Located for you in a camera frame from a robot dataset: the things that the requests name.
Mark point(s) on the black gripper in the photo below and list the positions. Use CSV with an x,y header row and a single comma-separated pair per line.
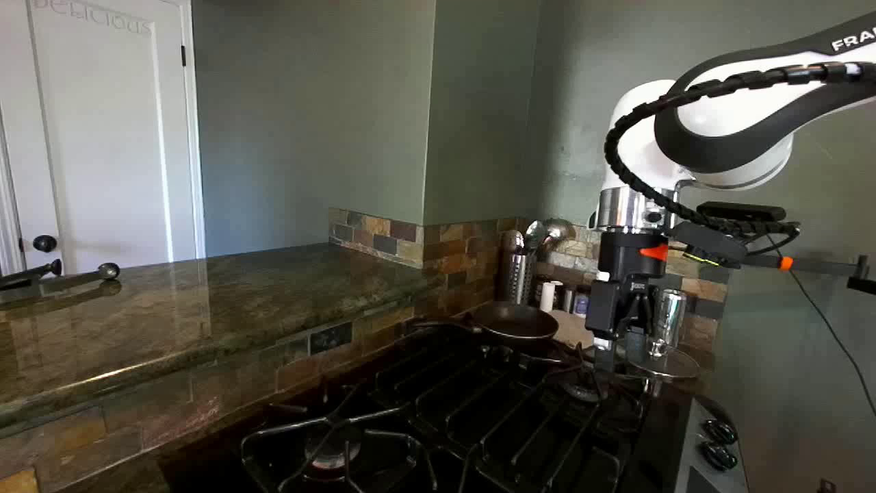
x,y
624,296

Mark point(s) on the black frying pan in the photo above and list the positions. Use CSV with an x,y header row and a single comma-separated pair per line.
x,y
515,321

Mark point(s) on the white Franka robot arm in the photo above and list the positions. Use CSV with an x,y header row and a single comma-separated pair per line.
x,y
728,137

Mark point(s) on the black stove knob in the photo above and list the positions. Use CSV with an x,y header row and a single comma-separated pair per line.
x,y
717,456
721,430

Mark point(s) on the black gas stove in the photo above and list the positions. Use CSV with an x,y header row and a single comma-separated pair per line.
x,y
475,427

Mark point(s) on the round metal spoon rest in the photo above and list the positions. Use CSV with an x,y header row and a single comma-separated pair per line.
x,y
672,366

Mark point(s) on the small dark spice jar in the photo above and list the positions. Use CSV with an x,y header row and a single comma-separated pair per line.
x,y
579,306

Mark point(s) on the small white shaker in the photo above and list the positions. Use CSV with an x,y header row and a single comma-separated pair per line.
x,y
548,296

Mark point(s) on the stainless steel thermos bottle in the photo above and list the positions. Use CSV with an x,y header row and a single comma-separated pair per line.
x,y
518,269

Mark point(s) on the shiny steel jug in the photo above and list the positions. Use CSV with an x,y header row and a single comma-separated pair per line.
x,y
548,236

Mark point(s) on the door hinge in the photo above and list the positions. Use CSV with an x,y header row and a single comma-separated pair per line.
x,y
182,56

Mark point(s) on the white panel door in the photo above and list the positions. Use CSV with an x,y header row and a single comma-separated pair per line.
x,y
100,126

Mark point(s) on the black door knob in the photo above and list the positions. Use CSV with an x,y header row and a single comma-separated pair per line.
x,y
44,244

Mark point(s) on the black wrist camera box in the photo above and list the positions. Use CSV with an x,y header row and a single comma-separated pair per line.
x,y
706,241

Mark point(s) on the black stereo camera bar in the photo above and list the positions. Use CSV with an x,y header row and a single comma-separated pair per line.
x,y
749,212

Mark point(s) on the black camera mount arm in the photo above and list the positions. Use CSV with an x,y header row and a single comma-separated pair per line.
x,y
821,265

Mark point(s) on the dark wall outlet plate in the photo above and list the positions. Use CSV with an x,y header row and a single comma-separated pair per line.
x,y
330,337

